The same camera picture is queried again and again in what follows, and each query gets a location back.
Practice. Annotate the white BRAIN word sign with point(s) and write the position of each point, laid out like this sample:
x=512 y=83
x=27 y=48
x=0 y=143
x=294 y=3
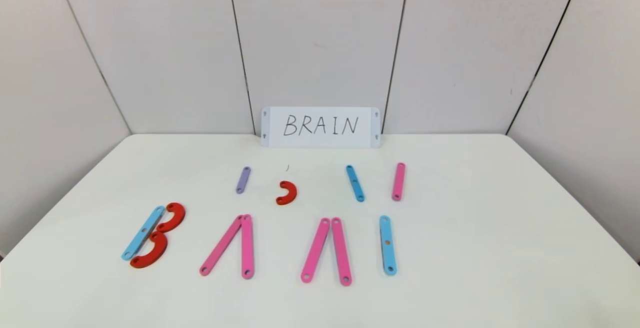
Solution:
x=300 y=140

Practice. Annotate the blue bar with orange dot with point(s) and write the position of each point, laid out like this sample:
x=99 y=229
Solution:
x=388 y=260

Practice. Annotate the pink bar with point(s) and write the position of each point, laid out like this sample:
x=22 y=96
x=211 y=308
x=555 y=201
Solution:
x=398 y=183
x=316 y=250
x=222 y=244
x=341 y=253
x=247 y=248

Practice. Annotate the large red arc piece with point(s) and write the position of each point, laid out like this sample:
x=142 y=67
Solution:
x=159 y=256
x=180 y=216

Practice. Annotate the blue flat bar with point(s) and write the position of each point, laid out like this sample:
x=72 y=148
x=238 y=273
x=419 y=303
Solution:
x=140 y=238
x=357 y=191

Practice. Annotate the short purple flat bar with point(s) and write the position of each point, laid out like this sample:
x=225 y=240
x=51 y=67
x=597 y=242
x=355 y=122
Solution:
x=243 y=180

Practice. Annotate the small red arc piece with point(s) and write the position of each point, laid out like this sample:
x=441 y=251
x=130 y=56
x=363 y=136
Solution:
x=294 y=193

